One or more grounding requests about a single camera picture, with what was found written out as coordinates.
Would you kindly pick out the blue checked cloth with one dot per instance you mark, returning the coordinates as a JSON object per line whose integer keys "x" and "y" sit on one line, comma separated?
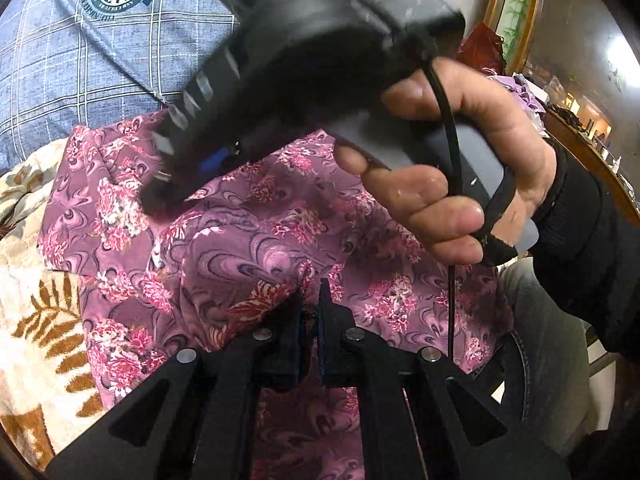
{"x": 75, "y": 60}

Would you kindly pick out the person's right hand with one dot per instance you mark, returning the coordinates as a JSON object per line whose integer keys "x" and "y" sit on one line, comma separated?
{"x": 500, "y": 110}

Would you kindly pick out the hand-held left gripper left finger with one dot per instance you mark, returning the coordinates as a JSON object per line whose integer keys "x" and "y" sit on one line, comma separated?
{"x": 289, "y": 355}

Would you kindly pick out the person's grey jeans leg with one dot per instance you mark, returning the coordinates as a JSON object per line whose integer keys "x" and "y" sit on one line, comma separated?
{"x": 550, "y": 340}

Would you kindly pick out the beige leaf print blanket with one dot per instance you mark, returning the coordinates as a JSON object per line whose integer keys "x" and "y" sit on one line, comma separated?
{"x": 35, "y": 320}

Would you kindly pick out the person's right forearm black sleeve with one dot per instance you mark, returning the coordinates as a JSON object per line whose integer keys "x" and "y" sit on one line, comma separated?
{"x": 590, "y": 260}

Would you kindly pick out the dark red bag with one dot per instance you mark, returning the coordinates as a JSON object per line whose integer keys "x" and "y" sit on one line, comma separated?
{"x": 482, "y": 47}

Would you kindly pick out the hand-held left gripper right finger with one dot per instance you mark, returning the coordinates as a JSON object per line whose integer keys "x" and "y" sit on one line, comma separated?
{"x": 334, "y": 355}

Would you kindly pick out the light purple cloth pile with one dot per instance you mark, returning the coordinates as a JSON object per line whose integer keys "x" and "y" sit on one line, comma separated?
{"x": 520, "y": 92}

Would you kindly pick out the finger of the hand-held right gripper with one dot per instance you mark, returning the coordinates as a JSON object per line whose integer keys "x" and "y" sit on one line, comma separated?
{"x": 200, "y": 125}

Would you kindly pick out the wooden framed mirror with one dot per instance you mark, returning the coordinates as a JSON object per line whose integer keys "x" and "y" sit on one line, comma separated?
{"x": 522, "y": 10}

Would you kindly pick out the purple floral garment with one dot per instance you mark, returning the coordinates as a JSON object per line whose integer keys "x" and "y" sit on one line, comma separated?
{"x": 250, "y": 240}

